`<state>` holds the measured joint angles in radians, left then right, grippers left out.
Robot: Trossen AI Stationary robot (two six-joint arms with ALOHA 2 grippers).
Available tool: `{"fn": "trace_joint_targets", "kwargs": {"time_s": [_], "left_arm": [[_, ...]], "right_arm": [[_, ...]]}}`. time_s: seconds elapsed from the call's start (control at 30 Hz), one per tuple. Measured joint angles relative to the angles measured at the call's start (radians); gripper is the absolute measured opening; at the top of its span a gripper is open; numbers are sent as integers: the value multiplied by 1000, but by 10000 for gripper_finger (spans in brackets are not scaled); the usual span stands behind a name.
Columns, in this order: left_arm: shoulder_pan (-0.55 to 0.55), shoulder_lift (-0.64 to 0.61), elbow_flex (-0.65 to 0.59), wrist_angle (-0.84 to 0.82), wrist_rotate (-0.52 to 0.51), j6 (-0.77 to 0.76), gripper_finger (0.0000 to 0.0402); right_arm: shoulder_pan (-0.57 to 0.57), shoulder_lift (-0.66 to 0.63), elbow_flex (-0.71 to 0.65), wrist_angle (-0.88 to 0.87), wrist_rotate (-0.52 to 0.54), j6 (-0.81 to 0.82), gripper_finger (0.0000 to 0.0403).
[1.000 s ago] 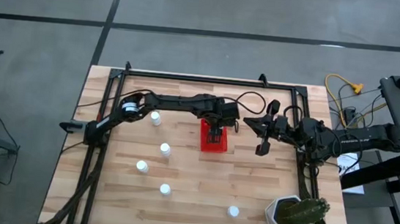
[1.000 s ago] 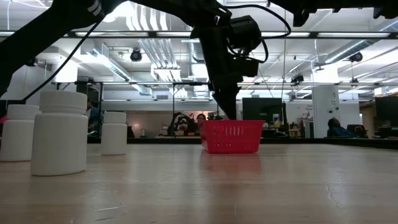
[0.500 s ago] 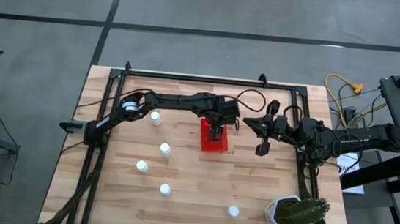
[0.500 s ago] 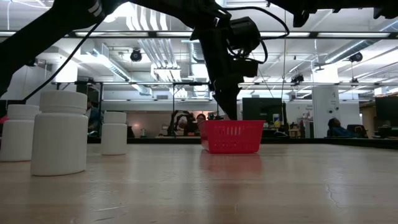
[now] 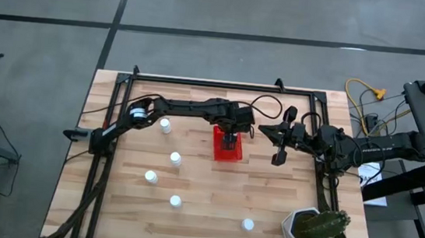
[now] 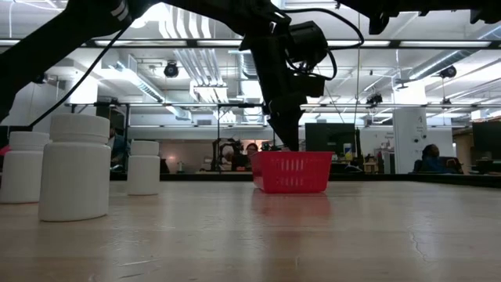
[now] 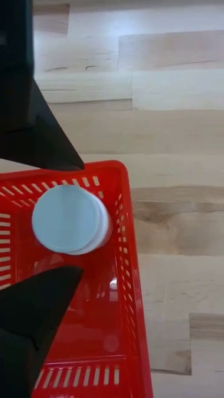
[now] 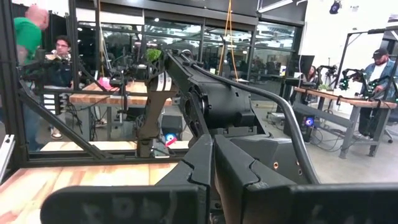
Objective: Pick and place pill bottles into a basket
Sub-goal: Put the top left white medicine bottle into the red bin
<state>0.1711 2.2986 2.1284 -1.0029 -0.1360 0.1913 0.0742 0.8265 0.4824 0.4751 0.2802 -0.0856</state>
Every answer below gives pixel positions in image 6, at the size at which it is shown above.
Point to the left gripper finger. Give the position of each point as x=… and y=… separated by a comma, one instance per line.
x=291, y=129
x=276, y=123

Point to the red plastic basket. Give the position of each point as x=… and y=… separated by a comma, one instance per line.
x=291, y=172

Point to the background black robot arm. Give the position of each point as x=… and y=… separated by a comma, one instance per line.
x=235, y=156

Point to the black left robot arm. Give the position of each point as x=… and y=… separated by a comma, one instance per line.
x=47, y=43

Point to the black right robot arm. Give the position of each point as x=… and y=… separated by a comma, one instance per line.
x=422, y=8

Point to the person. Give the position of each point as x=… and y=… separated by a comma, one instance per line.
x=251, y=149
x=117, y=149
x=430, y=156

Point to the black computer monitor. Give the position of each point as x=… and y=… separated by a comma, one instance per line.
x=487, y=139
x=329, y=139

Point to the yellow and white canister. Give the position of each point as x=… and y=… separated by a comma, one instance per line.
x=348, y=152

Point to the black hanging device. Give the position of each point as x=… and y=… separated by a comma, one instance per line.
x=171, y=69
x=373, y=98
x=448, y=71

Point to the white building column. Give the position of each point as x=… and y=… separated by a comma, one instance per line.
x=407, y=133

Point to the overhead beam with light strips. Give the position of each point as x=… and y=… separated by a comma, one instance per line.
x=394, y=44

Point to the dark flat screen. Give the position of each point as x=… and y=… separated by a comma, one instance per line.
x=15, y=128

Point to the small red object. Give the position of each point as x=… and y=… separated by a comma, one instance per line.
x=4, y=150

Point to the silver ventilation duct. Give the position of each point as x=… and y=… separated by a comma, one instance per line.
x=246, y=66

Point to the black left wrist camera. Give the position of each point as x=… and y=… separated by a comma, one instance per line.
x=313, y=86

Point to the black background rig frame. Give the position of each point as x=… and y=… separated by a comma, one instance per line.
x=218, y=137

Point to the black metal table frame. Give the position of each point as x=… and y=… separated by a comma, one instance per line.
x=391, y=178

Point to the white rectangular air duct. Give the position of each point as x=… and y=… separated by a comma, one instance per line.
x=145, y=84

